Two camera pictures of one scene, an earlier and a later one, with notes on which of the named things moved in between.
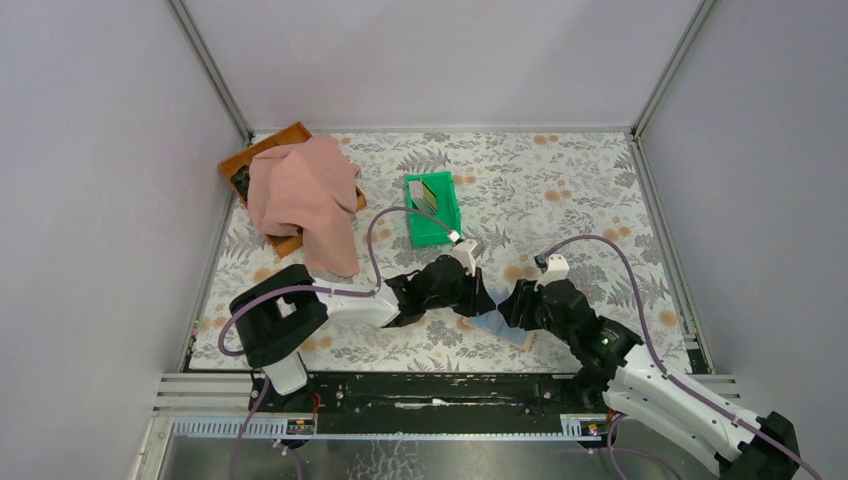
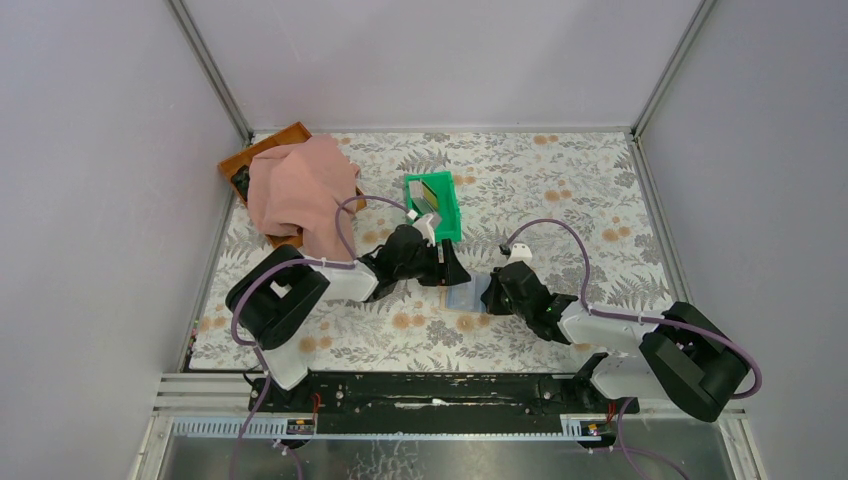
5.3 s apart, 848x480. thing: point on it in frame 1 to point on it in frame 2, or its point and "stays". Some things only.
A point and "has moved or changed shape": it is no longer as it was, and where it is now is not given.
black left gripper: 473,291 to 436,261
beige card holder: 494,324 has moved or changed shape
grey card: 417,196 stays
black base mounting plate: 433,401 stays
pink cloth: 309,187 stays
